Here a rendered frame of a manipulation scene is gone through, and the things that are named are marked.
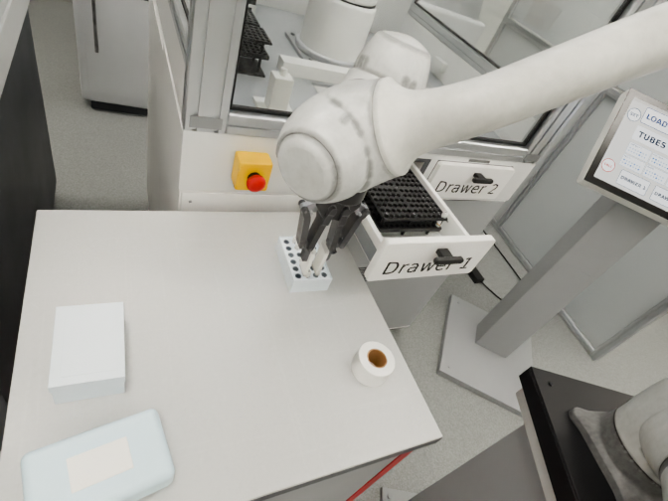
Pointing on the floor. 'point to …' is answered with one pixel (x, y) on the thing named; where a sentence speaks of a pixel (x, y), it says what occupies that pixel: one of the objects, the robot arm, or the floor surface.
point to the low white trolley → (216, 357)
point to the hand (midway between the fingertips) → (313, 258)
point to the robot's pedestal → (493, 471)
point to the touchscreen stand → (534, 303)
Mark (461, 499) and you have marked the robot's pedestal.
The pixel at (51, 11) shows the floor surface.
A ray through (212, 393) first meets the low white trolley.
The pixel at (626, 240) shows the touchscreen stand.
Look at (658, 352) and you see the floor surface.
